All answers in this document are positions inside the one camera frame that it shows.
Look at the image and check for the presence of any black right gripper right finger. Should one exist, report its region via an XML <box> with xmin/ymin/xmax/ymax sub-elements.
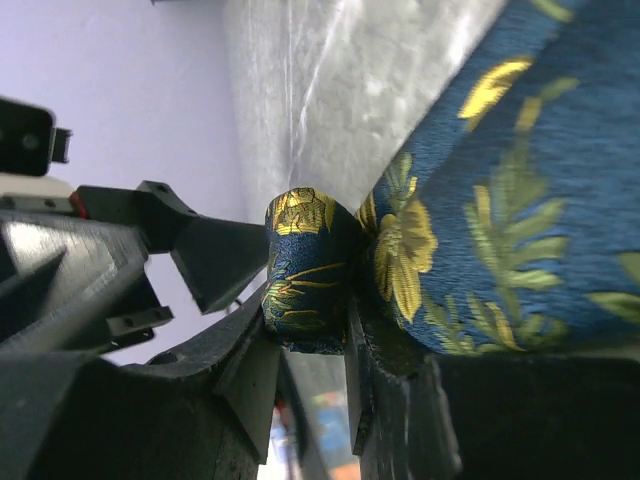
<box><xmin>344</xmin><ymin>297</ymin><xmax>639</xmax><ymax>479</ymax></box>

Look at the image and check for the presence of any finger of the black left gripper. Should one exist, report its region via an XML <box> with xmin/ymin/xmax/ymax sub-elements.
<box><xmin>1</xmin><ymin>210</ymin><xmax>173</xmax><ymax>353</ymax></box>
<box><xmin>77</xmin><ymin>181</ymin><xmax>269</xmax><ymax>314</ymax></box>

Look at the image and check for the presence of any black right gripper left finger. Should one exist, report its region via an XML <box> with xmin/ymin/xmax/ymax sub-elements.
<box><xmin>1</xmin><ymin>294</ymin><xmax>280</xmax><ymax>479</ymax></box>

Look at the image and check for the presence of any blue floral yellow tie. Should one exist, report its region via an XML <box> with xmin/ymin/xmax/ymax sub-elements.
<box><xmin>262</xmin><ymin>1</ymin><xmax>639</xmax><ymax>355</ymax></box>

